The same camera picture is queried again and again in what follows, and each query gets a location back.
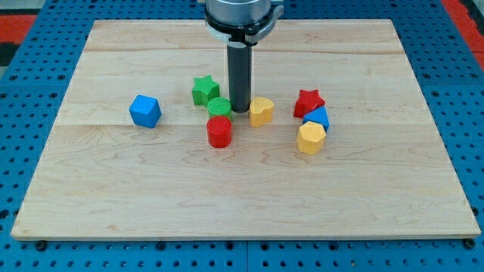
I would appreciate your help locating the green star block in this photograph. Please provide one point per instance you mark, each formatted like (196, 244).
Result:
(204, 90)

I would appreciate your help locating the blue cube block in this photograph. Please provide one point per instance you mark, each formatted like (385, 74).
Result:
(145, 111)

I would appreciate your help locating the green cylinder block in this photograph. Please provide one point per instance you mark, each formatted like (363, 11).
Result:
(219, 106)

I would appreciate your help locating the yellow hexagon block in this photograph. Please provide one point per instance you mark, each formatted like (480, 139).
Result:
(311, 137)

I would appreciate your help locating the red star block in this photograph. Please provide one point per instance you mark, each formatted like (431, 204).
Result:
(307, 101)

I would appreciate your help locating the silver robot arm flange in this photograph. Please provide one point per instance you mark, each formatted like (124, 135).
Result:
(242, 23)

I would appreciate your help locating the red cylinder block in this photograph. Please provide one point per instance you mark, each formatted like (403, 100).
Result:
(219, 131)

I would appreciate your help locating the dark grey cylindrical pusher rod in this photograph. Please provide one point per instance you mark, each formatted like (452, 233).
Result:
(239, 78)

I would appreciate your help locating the blue triangular block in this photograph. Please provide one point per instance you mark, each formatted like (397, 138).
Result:
(319, 116)

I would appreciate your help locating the yellow heart block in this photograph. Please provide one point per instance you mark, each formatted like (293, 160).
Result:
(261, 111)

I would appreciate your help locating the light wooden board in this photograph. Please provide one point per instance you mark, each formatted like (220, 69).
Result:
(382, 174)

